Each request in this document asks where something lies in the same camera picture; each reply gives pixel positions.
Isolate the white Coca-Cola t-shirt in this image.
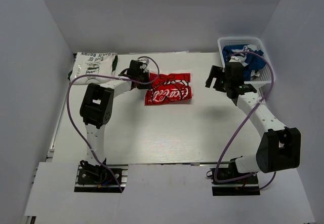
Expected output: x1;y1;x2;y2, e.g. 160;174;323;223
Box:
144;71;193;106

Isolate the blue and white t-shirt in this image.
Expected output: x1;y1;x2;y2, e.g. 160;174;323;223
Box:
222;44;266;81

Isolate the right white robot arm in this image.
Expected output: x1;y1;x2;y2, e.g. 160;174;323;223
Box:
206;62;301;183

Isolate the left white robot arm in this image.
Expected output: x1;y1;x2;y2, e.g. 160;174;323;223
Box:
80;56;150;166

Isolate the white plastic basket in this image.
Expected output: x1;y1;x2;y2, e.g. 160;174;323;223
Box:
217;36;275;88

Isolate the folded white Charlie Brown shirt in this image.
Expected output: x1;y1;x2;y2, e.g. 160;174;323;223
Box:
68;52;118;85

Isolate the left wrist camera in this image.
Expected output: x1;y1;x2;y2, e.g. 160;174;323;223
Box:
139;58;150;71

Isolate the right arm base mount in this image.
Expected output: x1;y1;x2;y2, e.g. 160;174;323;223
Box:
206;168;260;197

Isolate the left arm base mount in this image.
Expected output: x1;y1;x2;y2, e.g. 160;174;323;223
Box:
74;160;128;194

